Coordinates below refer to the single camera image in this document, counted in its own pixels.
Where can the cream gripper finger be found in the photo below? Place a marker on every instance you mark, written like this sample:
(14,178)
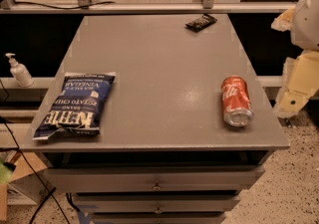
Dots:
(284,21)
(300,82)

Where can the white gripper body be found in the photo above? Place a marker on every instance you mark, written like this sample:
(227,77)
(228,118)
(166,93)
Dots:
(307,24)

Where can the red coke can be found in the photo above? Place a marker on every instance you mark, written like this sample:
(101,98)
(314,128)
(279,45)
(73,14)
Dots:
(236,103)

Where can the blue kettle chip bag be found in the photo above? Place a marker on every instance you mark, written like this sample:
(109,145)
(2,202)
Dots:
(78,108)

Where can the black snack packet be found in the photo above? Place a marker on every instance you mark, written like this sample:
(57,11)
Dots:
(201,23)

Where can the grey drawer cabinet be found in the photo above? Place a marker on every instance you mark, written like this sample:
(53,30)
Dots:
(165,107)

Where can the top drawer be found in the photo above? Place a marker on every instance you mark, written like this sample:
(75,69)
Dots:
(161,179)

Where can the drawer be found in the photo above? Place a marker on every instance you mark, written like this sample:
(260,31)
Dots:
(161,179)
(164,218)
(156,203)

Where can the middle drawer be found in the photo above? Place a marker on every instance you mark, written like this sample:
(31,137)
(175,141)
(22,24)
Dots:
(156,203)

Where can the bottom drawer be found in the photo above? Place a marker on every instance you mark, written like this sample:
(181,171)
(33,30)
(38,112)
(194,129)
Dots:
(164,218)

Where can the white pump bottle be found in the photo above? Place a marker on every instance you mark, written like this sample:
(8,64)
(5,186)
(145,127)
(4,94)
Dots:
(19,72)

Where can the cardboard box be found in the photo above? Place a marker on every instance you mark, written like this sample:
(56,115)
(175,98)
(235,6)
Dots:
(25,187)

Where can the green object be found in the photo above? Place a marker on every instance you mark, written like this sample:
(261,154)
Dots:
(5,174)

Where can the metal shelf rail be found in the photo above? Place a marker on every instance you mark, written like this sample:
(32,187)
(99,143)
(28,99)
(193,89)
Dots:
(136,9)

